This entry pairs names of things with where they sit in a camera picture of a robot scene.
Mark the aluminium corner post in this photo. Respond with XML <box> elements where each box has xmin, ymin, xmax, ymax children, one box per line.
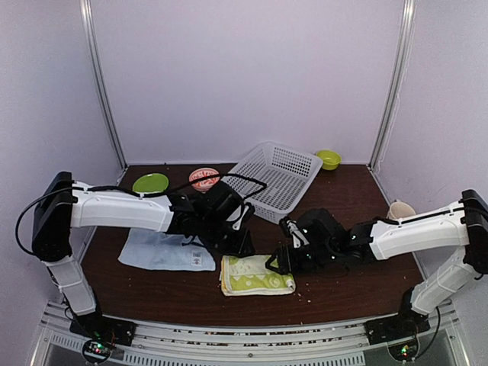
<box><xmin>79</xmin><ymin>0</ymin><xmax>128</xmax><ymax>170</ymax></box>
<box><xmin>369</xmin><ymin>0</ymin><xmax>416</xmax><ymax>172</ymax></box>

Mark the right aluminium corner post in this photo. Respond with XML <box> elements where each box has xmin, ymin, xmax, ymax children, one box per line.
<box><xmin>369</xmin><ymin>0</ymin><xmax>416</xmax><ymax>172</ymax></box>

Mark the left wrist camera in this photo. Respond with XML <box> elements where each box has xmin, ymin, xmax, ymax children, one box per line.
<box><xmin>226</xmin><ymin>203</ymin><xmax>255</xmax><ymax>231</ymax></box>

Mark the aluminium front rail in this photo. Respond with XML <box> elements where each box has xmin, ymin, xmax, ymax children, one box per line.
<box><xmin>27</xmin><ymin>300</ymin><xmax>474</xmax><ymax>365</ymax></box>

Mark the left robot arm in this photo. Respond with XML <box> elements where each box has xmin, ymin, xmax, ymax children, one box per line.
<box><xmin>15</xmin><ymin>172</ymin><xmax>255</xmax><ymax>342</ymax></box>

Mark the small lime green bowl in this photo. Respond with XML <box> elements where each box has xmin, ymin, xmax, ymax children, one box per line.
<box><xmin>316</xmin><ymin>149</ymin><xmax>342</xmax><ymax>171</ymax></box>

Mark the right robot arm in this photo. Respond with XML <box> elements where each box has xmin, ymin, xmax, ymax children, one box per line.
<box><xmin>265</xmin><ymin>189</ymin><xmax>487</xmax><ymax>343</ymax></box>

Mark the left aluminium corner post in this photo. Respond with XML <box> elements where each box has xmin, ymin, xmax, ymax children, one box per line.
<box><xmin>79</xmin><ymin>0</ymin><xmax>128</xmax><ymax>170</ymax></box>

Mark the green crocodile pattern towel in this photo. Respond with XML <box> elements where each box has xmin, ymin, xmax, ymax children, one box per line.
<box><xmin>220</xmin><ymin>255</ymin><xmax>296</xmax><ymax>297</ymax></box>

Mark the light blue towel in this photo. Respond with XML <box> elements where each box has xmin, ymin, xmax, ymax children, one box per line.
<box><xmin>118</xmin><ymin>228</ymin><xmax>216</xmax><ymax>271</ymax></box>

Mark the red white patterned bowl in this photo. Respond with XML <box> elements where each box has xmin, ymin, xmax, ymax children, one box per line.
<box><xmin>188</xmin><ymin>167</ymin><xmax>220</xmax><ymax>192</ymax></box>

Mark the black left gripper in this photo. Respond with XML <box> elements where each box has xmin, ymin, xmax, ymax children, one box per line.
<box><xmin>199</xmin><ymin>214</ymin><xmax>255</xmax><ymax>258</ymax></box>

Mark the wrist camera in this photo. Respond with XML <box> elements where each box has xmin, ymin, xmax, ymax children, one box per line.
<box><xmin>279</xmin><ymin>216</ymin><xmax>310</xmax><ymax>249</ymax></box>
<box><xmin>226</xmin><ymin>203</ymin><xmax>255</xmax><ymax>231</ymax></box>

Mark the white perforated plastic basket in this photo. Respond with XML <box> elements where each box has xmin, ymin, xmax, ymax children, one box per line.
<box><xmin>223</xmin><ymin>142</ymin><xmax>322</xmax><ymax>224</ymax></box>

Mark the green round plate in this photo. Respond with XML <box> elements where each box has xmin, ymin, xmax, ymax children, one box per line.
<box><xmin>132</xmin><ymin>173</ymin><xmax>169</xmax><ymax>194</ymax></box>

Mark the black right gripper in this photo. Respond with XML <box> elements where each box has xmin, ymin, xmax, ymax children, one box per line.
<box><xmin>265</xmin><ymin>244</ymin><xmax>337</xmax><ymax>277</ymax></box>

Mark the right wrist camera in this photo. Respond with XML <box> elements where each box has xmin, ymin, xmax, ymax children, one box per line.
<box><xmin>279</xmin><ymin>216</ymin><xmax>310</xmax><ymax>249</ymax></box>

